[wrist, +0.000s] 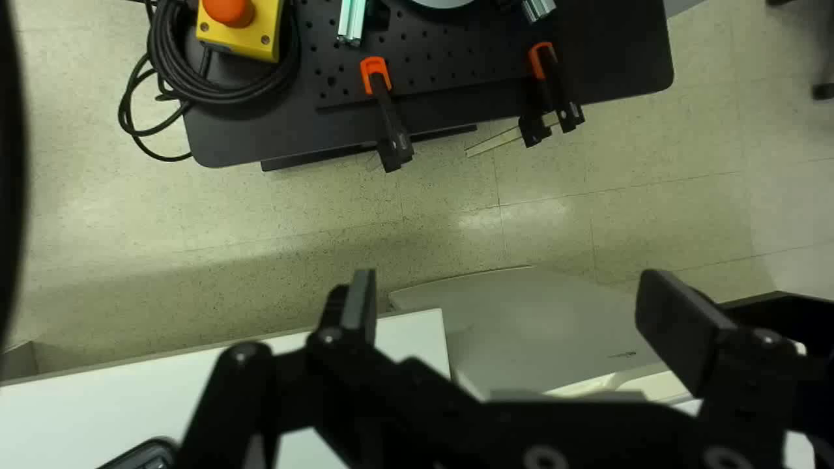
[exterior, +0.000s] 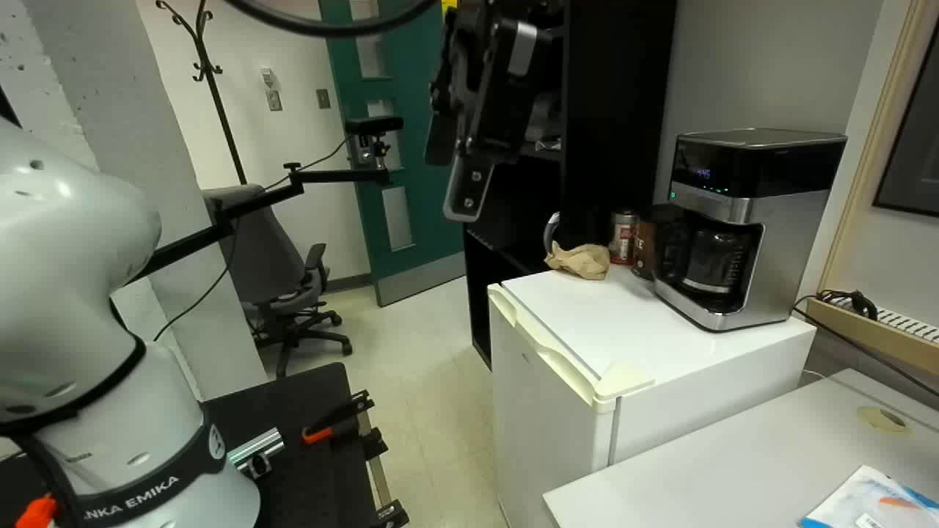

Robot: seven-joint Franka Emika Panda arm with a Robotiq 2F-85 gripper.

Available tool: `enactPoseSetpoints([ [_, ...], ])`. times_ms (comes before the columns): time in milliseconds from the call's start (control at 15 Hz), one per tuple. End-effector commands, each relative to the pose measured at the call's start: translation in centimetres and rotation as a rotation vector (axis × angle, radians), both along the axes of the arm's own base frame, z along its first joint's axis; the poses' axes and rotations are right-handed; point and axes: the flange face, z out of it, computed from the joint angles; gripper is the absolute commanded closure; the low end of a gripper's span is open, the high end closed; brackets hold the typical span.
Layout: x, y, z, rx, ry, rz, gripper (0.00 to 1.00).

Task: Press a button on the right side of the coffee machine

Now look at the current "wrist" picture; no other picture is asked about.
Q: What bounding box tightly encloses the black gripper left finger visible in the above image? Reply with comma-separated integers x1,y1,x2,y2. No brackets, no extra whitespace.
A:
176,269,473,469

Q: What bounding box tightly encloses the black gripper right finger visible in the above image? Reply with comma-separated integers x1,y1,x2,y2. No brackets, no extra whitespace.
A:
635,269,834,469

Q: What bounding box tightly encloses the white box on table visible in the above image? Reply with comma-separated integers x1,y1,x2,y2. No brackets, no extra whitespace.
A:
387,269,691,405

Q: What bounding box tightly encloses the orange black clamp left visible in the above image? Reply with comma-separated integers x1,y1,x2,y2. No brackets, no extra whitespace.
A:
360,54,413,173

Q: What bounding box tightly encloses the orange black clamp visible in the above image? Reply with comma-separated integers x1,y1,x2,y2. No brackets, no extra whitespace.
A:
360,54,413,173
519,43,584,148

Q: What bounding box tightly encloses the orange black clamp right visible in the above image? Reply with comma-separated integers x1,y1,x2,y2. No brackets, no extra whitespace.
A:
519,43,584,148

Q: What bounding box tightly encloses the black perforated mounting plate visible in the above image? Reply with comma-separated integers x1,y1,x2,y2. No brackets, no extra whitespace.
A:
184,0,671,169

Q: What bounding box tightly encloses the yellow emergency stop box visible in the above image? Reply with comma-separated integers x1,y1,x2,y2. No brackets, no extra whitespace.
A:
195,0,283,62

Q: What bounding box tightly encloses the coiled black cable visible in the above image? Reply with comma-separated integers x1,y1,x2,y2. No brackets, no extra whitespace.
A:
116,0,301,164

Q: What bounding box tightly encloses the teal aluminium bracket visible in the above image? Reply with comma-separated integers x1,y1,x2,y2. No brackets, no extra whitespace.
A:
335,0,369,44

